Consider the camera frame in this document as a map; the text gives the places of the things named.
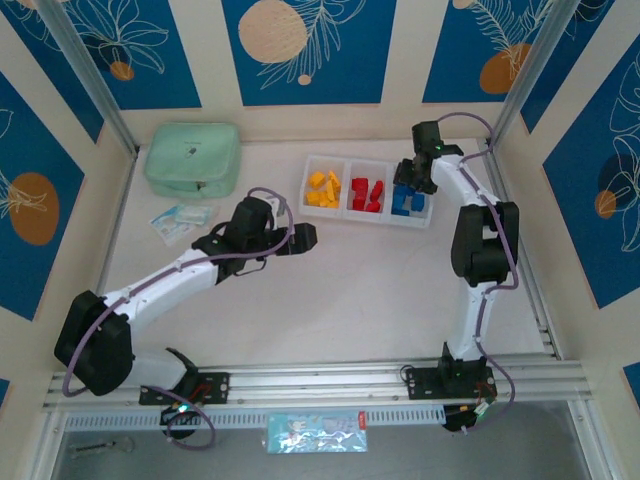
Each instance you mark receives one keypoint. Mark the long yellow lego brick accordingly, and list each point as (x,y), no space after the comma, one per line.
(314,198)
(330,202)

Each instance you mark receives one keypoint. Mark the red curved lego brick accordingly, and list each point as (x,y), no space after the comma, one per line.
(378,188)

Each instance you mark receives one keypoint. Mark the black electronics module with LED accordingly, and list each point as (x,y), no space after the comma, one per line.
(457,420)
(180,417)

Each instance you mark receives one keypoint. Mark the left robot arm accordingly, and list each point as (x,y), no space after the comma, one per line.
(160,280)

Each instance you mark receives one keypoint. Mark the clear white plastic packet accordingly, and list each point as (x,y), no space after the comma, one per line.
(197,214)

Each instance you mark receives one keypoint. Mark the small red lego brick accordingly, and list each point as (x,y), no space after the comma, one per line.
(373,206)

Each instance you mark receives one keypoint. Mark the aluminium side rail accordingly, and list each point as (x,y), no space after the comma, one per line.
(501,175)
(119,220)

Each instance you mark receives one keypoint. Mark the large red lego brick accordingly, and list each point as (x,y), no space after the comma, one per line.
(358,202)

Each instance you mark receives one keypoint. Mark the holographic foil packet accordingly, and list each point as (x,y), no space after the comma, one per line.
(315,432)

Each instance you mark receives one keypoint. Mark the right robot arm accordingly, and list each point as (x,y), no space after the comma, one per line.
(485,245)

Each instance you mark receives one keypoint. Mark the blue white plastic packet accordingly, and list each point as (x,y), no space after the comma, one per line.
(165,225)

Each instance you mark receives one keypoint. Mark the white three-compartment tray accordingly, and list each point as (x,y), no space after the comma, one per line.
(350,220)

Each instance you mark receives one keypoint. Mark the yellow curved lego brick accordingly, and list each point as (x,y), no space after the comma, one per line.
(334,190)
(334,176)

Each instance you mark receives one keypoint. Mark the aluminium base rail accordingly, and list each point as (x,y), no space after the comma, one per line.
(320,385)

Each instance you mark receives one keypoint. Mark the mint green zip pouch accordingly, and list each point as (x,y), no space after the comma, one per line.
(192,155)

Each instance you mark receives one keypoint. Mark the aluminium frame post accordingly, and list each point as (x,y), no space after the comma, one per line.
(90,75)
(531,75)

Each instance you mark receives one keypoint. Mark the metal key tool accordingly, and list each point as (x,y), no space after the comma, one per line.
(97,446)

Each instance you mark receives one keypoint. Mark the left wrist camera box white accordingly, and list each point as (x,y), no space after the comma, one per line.
(274,204)

